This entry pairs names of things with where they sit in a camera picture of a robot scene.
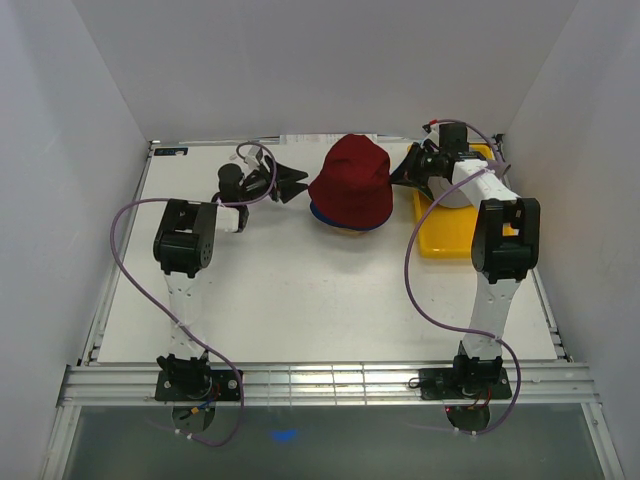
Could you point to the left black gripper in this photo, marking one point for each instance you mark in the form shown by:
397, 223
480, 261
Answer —
285, 182

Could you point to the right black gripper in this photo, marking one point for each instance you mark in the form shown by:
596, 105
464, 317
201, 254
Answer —
407, 173

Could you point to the white bucket hat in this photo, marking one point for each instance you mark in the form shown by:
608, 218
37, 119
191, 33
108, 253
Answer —
455, 200

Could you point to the blue bucket hat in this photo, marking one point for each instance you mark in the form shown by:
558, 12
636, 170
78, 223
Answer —
331, 223

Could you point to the dark red bucket hat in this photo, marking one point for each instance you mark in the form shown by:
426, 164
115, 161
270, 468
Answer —
353, 186

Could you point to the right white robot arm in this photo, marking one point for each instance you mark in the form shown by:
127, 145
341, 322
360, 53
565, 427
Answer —
505, 243

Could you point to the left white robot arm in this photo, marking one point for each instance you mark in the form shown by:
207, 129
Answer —
184, 248

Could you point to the yellow plastic tray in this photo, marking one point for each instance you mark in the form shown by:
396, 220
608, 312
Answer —
448, 233

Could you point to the wooden hat stand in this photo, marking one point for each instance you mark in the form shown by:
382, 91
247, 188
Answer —
350, 232

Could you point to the blue label sticker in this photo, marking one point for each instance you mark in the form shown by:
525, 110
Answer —
171, 151

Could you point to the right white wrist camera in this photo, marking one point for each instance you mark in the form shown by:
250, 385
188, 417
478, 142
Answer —
431, 135

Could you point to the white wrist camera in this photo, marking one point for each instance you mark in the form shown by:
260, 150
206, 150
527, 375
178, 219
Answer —
253, 157
431, 135

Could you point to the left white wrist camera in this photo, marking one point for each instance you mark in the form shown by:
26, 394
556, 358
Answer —
253, 157

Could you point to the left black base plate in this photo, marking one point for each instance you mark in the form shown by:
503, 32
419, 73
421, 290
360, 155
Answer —
217, 384

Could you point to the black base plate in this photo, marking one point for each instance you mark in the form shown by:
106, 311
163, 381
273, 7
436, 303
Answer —
440, 384
217, 384

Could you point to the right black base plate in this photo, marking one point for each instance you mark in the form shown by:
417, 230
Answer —
440, 384

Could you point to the aluminium front rail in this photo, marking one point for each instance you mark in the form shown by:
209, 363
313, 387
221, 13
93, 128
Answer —
355, 384

